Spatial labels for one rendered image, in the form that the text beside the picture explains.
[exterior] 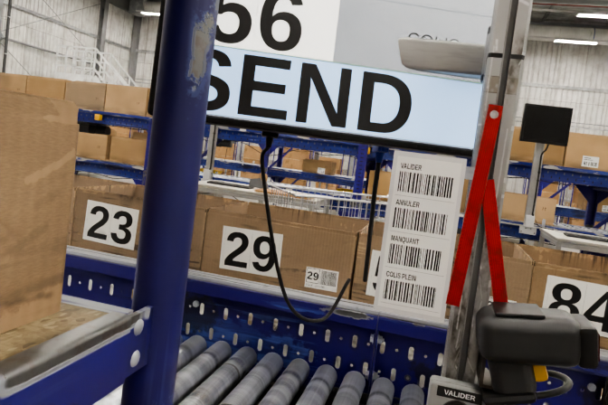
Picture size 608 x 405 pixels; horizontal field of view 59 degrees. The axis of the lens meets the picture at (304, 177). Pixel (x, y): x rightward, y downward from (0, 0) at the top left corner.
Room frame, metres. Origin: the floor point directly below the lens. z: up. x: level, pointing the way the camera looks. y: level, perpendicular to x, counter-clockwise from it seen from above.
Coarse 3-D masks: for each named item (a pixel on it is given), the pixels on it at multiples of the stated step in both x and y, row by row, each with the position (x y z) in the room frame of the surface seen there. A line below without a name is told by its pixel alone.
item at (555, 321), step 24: (480, 312) 0.59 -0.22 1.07; (504, 312) 0.56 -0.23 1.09; (528, 312) 0.56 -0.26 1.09; (552, 312) 0.57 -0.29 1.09; (480, 336) 0.56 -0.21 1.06; (504, 336) 0.55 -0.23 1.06; (528, 336) 0.55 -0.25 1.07; (552, 336) 0.54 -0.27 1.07; (576, 336) 0.54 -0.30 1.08; (504, 360) 0.55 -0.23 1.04; (528, 360) 0.55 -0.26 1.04; (552, 360) 0.54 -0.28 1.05; (576, 360) 0.54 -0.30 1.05; (504, 384) 0.56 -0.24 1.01; (528, 384) 0.56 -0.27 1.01
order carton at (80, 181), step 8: (80, 176) 1.78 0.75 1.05; (88, 176) 1.77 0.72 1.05; (80, 184) 1.78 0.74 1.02; (88, 184) 1.77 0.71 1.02; (96, 184) 1.76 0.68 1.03; (104, 184) 1.75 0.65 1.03; (112, 184) 1.75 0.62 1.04; (72, 192) 1.45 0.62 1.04; (72, 200) 1.45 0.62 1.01; (72, 208) 1.45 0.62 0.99; (72, 216) 1.45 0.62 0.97; (72, 224) 1.45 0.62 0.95
